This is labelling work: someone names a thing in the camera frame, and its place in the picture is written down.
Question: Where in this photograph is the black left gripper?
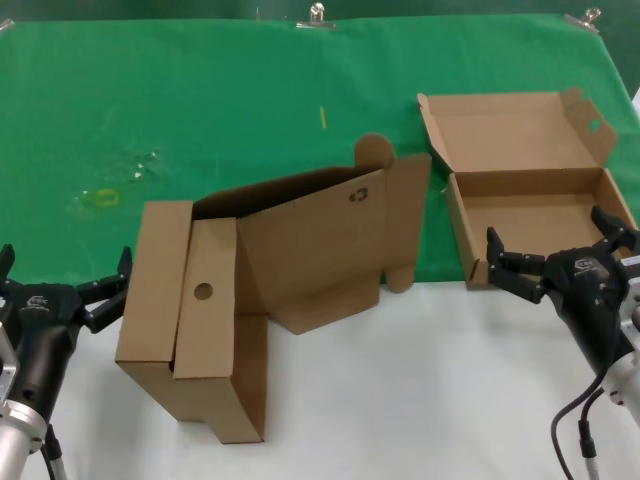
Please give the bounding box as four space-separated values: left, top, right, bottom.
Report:
0 243 134 416

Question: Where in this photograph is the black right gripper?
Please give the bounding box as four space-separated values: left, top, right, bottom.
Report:
485 204 640 377

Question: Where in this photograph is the small cardboard box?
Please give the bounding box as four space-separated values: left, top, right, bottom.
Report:
416 87 640 291

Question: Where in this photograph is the large outer cardboard box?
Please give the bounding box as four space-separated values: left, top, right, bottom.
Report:
114 133 397 425

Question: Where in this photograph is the cardboard box with recycling symbol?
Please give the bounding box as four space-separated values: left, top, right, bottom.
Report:
172 152 433 445

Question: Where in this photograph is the green table cloth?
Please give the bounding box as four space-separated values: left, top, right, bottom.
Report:
0 17 640 290

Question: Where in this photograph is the silver left wrist bracket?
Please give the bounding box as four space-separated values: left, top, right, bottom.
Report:
0 322 19 402

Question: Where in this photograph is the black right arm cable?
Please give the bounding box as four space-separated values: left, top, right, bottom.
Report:
549 372 617 480

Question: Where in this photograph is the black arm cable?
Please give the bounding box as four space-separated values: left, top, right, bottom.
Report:
549 372 617 480
42 422 70 480

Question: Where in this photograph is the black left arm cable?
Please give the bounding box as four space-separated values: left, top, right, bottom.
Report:
42 422 70 480

